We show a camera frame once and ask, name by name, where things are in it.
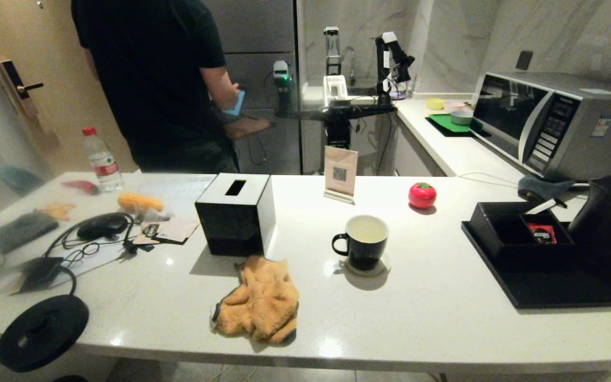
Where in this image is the beige paper card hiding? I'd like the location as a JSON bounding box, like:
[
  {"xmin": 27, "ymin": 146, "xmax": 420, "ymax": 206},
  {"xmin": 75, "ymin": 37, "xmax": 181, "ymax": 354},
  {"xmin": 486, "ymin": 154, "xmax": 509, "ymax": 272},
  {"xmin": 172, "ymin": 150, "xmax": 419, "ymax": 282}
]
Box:
[{"xmin": 154, "ymin": 219, "xmax": 200, "ymax": 245}]

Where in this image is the person's right hand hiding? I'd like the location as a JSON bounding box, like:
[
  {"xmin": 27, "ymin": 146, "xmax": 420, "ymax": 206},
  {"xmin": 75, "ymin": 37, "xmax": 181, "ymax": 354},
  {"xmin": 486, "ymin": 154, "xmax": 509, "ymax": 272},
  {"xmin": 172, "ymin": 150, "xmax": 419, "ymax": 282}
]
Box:
[{"xmin": 223, "ymin": 85, "xmax": 242, "ymax": 111}]

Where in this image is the green cutting mat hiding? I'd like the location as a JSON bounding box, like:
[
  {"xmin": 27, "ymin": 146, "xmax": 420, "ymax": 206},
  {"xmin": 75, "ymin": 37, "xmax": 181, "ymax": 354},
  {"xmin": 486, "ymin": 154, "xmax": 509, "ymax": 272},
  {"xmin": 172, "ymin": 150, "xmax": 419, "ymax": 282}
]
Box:
[{"xmin": 425, "ymin": 112, "xmax": 484, "ymax": 137}]

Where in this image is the white power cable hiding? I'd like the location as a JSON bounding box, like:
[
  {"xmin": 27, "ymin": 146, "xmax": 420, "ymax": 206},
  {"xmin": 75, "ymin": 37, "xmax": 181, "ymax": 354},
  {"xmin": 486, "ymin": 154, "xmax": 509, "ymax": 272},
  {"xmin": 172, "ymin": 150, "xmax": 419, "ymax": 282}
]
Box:
[{"xmin": 457, "ymin": 171, "xmax": 592, "ymax": 189}]

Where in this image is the dark grey wallet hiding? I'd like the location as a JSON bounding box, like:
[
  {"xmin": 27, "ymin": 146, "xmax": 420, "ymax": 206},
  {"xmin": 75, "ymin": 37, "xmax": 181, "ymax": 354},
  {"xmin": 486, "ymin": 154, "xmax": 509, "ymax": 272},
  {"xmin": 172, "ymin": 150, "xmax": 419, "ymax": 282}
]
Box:
[{"xmin": 0, "ymin": 211, "xmax": 59, "ymax": 254}]

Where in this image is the laptop with blue screen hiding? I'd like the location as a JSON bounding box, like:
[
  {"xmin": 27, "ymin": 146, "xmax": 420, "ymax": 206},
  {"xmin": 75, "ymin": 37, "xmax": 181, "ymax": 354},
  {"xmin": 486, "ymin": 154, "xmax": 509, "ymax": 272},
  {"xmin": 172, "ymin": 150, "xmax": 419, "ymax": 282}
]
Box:
[{"xmin": 223, "ymin": 89, "xmax": 247, "ymax": 117}]

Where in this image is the beige QR code sign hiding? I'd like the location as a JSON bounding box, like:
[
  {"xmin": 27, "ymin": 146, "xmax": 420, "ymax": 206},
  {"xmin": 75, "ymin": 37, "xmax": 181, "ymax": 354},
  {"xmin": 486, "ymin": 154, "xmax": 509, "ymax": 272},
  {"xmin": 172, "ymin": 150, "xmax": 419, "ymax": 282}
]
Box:
[{"xmin": 323, "ymin": 146, "xmax": 359, "ymax": 205}]

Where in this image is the black door lock handle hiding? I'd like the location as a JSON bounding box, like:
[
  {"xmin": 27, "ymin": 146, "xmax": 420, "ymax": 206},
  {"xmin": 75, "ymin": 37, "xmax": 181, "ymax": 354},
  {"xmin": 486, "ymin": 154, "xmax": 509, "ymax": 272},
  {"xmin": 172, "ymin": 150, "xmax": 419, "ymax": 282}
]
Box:
[{"xmin": 0, "ymin": 59, "xmax": 45, "ymax": 118}]

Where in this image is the round white coaster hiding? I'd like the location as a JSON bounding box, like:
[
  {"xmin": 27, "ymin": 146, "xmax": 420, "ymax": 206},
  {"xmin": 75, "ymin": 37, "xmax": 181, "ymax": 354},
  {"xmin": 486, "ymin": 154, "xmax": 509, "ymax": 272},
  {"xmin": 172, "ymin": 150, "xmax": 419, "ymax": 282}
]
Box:
[{"xmin": 344, "ymin": 255, "xmax": 392, "ymax": 277}]

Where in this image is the person in black shirt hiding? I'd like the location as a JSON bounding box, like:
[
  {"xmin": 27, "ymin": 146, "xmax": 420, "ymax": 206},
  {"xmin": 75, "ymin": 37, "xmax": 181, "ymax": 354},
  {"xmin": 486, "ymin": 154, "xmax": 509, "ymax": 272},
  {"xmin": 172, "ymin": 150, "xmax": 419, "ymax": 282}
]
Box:
[{"xmin": 71, "ymin": 0, "xmax": 241, "ymax": 173}]

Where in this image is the grey device green light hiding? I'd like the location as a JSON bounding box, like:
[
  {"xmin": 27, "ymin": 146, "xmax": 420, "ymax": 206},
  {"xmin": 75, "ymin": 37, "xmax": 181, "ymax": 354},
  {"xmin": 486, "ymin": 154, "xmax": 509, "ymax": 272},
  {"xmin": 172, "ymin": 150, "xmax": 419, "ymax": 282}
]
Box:
[{"xmin": 273, "ymin": 60, "xmax": 291, "ymax": 112}]

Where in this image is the thin black mouse cable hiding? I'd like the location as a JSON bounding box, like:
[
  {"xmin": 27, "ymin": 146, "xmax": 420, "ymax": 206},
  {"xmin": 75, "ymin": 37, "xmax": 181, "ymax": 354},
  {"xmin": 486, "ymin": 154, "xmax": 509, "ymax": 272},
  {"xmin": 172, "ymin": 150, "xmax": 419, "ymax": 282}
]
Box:
[{"xmin": 45, "ymin": 212, "xmax": 136, "ymax": 266}]

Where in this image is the person's right forearm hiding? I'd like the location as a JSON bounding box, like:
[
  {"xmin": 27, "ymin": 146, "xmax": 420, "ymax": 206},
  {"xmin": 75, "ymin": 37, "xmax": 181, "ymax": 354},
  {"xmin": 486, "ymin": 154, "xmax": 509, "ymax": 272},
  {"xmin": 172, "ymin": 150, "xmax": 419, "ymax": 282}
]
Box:
[{"xmin": 199, "ymin": 65, "xmax": 240, "ymax": 109}]

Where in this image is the grey refrigerator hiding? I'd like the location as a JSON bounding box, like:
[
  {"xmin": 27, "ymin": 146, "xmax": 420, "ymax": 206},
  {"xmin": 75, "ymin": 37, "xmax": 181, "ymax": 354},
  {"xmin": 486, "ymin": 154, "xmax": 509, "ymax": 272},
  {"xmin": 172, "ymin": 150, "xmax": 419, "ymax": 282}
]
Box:
[{"xmin": 202, "ymin": 0, "xmax": 303, "ymax": 175}]

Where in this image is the teal cloth bundle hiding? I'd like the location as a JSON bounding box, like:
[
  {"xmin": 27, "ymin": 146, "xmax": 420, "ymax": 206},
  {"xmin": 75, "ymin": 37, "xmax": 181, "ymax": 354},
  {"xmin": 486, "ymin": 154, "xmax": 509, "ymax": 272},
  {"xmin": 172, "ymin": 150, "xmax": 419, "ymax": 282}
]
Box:
[{"xmin": 0, "ymin": 166, "xmax": 45, "ymax": 194}]

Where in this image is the silver microwave oven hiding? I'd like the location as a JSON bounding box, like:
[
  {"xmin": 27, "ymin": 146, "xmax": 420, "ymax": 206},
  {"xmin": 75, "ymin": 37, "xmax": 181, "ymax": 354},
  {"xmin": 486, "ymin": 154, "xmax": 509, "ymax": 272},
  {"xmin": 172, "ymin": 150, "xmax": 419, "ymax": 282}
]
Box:
[{"xmin": 473, "ymin": 71, "xmax": 611, "ymax": 182}]

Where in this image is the red sachet packet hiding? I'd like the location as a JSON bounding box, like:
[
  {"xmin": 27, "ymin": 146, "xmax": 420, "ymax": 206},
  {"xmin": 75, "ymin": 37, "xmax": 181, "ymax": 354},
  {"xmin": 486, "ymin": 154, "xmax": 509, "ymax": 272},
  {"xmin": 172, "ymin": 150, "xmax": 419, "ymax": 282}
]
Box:
[{"xmin": 528, "ymin": 223, "xmax": 558, "ymax": 245}]

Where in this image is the red tomato-shaped timer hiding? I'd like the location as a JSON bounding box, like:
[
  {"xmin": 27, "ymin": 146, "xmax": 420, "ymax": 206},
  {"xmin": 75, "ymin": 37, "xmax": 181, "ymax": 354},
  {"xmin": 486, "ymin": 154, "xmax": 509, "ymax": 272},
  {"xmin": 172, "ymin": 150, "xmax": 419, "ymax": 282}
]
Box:
[{"xmin": 408, "ymin": 182, "xmax": 438, "ymax": 210}]

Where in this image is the orange microfibre cloth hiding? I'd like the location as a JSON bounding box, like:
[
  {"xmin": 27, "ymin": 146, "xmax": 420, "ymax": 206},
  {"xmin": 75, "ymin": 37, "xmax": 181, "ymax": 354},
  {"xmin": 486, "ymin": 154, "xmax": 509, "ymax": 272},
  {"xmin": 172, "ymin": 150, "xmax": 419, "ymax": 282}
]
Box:
[{"xmin": 211, "ymin": 255, "xmax": 300, "ymax": 346}]

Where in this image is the black compartment organizer box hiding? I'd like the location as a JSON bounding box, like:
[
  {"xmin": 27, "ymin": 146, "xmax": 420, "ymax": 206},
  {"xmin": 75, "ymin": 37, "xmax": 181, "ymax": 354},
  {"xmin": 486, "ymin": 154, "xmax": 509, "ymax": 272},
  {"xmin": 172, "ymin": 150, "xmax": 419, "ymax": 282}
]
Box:
[{"xmin": 470, "ymin": 201, "xmax": 578, "ymax": 268}]

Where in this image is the white plastic stand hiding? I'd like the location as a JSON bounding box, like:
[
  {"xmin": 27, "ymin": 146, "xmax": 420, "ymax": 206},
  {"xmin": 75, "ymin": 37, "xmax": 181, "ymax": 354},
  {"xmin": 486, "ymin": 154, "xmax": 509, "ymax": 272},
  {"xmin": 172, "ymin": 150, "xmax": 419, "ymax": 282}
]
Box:
[{"xmin": 322, "ymin": 74, "xmax": 350, "ymax": 107}]

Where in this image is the yellow corn cob toy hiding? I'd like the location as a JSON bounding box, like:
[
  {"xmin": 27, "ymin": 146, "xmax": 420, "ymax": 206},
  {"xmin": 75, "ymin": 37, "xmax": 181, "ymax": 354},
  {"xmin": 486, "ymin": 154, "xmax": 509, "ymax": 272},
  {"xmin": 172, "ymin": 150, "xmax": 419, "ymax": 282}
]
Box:
[{"xmin": 117, "ymin": 193, "xmax": 164, "ymax": 213}]

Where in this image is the black round kettle base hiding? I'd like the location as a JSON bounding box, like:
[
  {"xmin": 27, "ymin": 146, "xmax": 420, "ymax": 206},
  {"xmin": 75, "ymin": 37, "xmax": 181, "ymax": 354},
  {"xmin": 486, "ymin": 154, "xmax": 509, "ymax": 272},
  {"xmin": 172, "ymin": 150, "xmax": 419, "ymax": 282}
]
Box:
[{"xmin": 0, "ymin": 295, "xmax": 90, "ymax": 372}]

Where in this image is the beige wooden door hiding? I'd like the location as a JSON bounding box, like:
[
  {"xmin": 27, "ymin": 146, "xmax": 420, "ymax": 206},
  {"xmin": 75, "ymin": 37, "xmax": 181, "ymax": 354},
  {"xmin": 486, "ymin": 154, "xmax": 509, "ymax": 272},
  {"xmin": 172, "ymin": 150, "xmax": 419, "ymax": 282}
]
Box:
[{"xmin": 0, "ymin": 0, "xmax": 136, "ymax": 171}]

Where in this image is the black rectangular tray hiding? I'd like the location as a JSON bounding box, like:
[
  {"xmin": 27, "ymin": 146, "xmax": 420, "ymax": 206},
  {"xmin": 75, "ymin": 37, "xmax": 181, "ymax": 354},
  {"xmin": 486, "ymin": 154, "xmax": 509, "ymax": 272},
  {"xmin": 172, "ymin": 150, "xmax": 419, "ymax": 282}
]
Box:
[{"xmin": 462, "ymin": 220, "xmax": 611, "ymax": 309}]

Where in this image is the small orange rag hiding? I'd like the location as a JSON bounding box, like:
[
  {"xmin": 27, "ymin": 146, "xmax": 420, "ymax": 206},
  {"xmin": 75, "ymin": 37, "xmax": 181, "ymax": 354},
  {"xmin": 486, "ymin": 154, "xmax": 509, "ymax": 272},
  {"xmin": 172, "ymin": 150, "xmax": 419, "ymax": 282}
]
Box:
[{"xmin": 39, "ymin": 201, "xmax": 77, "ymax": 221}]

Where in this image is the black mug white inside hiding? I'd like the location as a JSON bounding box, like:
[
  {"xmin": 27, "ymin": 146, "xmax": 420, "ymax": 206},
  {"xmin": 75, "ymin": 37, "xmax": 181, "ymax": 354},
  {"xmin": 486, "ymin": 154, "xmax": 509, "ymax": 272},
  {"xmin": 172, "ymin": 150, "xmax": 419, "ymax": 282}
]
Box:
[{"xmin": 331, "ymin": 214, "xmax": 390, "ymax": 271}]

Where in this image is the black white tissue box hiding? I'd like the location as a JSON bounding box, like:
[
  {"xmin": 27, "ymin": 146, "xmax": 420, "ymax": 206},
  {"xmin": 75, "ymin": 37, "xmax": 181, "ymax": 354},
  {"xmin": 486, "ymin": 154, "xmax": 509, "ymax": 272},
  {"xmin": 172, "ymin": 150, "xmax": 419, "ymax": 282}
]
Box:
[{"xmin": 195, "ymin": 173, "xmax": 276, "ymax": 257}]

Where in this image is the chrome faucet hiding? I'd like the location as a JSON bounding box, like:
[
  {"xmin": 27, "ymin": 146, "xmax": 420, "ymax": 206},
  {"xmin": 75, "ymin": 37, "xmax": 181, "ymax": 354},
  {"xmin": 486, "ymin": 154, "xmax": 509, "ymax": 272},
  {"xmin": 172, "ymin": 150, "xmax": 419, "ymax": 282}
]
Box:
[{"xmin": 342, "ymin": 46, "xmax": 357, "ymax": 85}]

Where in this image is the brown wooden side table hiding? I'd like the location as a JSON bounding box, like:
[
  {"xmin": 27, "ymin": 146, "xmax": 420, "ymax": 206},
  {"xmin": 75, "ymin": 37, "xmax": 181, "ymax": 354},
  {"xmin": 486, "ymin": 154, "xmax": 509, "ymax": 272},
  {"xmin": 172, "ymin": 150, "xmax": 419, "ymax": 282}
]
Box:
[{"xmin": 223, "ymin": 116, "xmax": 274, "ymax": 173}]

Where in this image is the black computer mouse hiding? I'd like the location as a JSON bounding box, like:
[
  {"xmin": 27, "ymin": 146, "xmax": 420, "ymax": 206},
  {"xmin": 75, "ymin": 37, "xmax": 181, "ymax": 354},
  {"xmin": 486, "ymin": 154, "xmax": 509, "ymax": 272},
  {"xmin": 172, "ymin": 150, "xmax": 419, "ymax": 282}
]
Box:
[{"xmin": 76, "ymin": 213, "xmax": 130, "ymax": 240}]

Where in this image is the black teleoperation rig stand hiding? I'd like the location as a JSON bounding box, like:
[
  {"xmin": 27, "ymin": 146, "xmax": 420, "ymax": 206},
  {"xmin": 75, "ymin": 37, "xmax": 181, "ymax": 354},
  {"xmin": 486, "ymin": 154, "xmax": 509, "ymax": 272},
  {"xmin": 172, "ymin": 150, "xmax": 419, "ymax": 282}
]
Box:
[{"xmin": 275, "ymin": 102, "xmax": 397, "ymax": 150}]

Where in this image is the clear water bottle red cap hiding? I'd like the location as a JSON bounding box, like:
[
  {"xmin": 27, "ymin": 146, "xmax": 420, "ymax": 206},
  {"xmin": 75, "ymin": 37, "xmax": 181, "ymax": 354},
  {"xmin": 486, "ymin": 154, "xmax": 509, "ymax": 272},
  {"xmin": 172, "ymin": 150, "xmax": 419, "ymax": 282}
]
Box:
[{"xmin": 82, "ymin": 126, "xmax": 124, "ymax": 193}]

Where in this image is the white stick sachet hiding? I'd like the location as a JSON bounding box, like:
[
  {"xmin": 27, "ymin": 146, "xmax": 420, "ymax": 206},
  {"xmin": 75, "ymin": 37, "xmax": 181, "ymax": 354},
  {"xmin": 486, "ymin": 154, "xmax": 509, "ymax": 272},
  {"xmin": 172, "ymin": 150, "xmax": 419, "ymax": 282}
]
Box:
[{"xmin": 527, "ymin": 197, "xmax": 569, "ymax": 214}]

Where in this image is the red chili pepper toy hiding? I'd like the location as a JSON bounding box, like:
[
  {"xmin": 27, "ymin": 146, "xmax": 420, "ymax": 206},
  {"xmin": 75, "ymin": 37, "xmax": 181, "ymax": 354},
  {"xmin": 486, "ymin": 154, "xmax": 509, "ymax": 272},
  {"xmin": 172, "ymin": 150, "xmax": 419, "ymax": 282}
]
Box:
[{"xmin": 62, "ymin": 180, "xmax": 100, "ymax": 195}]

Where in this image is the dark grey cloth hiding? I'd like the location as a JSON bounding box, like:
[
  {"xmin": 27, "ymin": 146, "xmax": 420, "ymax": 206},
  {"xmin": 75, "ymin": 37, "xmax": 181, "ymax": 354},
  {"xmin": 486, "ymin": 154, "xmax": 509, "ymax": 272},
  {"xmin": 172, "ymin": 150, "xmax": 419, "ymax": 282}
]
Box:
[{"xmin": 518, "ymin": 175, "xmax": 578, "ymax": 202}]

